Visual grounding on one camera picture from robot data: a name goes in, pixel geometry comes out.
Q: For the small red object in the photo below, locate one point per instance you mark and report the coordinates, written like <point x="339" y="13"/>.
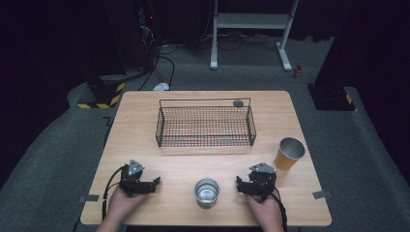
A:
<point x="298" y="71"/>

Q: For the small dark round disc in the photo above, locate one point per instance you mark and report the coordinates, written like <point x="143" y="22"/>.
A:
<point x="238" y="103"/>

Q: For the grey tape strip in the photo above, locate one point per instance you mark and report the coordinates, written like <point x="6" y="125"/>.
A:
<point x="321" y="194"/>
<point x="89" y="198"/>

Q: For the white metal stand frame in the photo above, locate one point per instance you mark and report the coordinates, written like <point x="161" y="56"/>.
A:
<point x="251" y="21"/>

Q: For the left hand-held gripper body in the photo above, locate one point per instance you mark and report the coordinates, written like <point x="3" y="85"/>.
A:
<point x="130" y="180"/>

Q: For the silver metal cup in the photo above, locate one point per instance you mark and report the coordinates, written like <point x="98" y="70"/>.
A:
<point x="206" y="193"/>

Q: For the dark equipment rack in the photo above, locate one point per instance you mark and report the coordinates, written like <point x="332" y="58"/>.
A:
<point x="146" y="32"/>

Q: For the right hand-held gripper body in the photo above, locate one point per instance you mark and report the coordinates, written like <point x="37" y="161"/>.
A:
<point x="261" y="182"/>

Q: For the person's left hand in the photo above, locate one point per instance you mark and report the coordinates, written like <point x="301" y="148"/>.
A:
<point x="122" y="204"/>

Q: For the black base with yellow stripes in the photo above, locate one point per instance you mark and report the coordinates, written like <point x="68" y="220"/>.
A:
<point x="333" y="98"/>
<point x="103" y="93"/>

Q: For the orange cup with metal inside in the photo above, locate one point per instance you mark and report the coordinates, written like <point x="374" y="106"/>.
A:
<point x="283" y="161"/>

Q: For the person's right hand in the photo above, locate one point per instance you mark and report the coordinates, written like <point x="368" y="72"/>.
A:
<point x="266" y="211"/>

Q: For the white power adapter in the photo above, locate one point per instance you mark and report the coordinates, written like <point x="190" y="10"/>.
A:
<point x="161" y="87"/>

